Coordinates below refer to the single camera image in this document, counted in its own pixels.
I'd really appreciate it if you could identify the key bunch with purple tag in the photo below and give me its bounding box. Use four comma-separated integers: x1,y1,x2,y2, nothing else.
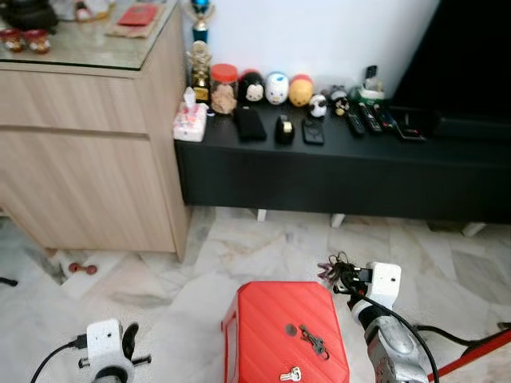
317,253,355,289

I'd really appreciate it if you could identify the dark key bunch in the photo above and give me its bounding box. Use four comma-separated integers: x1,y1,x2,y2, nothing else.
299,325,329,358

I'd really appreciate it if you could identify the small red dumbbell toy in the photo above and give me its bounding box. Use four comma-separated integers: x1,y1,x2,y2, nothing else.
68,262,98,277

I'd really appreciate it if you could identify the black tv console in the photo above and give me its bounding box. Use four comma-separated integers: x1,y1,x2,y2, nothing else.
174,104,511,225

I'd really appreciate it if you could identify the red bar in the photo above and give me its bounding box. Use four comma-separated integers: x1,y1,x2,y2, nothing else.
435,327,511,382

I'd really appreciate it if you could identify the black remote control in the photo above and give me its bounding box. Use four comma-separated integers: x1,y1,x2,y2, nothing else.
374,104,398,131
343,109,366,136
359,104,384,134

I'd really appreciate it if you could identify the black tape dispenser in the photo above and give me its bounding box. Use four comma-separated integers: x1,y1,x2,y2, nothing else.
275,114,295,145

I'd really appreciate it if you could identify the black flat device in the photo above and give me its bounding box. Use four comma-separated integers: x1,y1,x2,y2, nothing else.
395,108,437,143

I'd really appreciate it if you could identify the small panda figure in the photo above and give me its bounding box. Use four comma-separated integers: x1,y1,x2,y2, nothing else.
309,93,328,119

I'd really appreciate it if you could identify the small dark figure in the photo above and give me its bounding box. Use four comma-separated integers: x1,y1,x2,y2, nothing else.
329,85,351,116

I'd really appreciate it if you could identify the black wallet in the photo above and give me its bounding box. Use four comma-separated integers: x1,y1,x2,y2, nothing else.
233,105,267,143

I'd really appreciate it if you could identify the green desk holder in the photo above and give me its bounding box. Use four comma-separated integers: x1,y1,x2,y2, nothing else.
355,65,386,103

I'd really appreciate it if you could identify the yellow round plush toy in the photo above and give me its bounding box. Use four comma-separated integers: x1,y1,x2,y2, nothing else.
288,74,314,108

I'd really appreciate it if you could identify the light wooden cabinet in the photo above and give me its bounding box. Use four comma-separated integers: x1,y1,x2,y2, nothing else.
0,0,193,261

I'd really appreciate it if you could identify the white round plush toy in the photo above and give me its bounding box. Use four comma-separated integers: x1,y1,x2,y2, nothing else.
265,72,290,106

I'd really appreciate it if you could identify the black round plush toy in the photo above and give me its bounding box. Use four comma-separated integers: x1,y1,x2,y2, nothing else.
240,69,266,103

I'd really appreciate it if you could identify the pink tissue box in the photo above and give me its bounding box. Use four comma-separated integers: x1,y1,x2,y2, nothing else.
172,86,208,143

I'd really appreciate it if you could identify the red lidded jar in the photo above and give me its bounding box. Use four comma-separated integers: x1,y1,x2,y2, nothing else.
210,62,240,115

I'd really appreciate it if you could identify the black television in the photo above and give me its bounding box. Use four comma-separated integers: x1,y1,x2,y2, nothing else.
390,0,511,142

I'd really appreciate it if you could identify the gold and blue trophy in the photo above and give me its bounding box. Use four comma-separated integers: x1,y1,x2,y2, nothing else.
188,0,215,105

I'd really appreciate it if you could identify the brown mat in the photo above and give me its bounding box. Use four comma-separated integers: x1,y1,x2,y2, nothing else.
104,0,169,39

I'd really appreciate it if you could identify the small red cup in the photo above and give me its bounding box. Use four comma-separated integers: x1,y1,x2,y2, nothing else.
24,30,50,54
0,28,25,53

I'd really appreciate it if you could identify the red envelope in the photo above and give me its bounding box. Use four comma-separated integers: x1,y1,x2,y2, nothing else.
116,2,163,29

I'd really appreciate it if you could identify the small white figurine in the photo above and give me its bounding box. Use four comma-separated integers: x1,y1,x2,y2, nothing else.
72,0,113,22

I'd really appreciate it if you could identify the black bag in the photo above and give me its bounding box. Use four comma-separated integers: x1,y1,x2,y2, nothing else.
0,0,59,33

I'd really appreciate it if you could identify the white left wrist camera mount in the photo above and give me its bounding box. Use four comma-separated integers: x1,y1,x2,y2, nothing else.
86,319,125,365

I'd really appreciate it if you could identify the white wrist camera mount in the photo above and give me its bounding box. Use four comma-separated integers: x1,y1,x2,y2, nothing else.
86,319,125,365
366,262,402,310

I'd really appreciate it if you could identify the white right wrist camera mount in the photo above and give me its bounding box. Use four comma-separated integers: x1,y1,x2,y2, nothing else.
366,262,402,310

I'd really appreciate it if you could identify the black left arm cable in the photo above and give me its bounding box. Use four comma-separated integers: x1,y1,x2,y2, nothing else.
30,335,89,383

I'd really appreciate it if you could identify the black floor cable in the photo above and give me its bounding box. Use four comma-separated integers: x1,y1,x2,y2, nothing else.
414,322,511,349

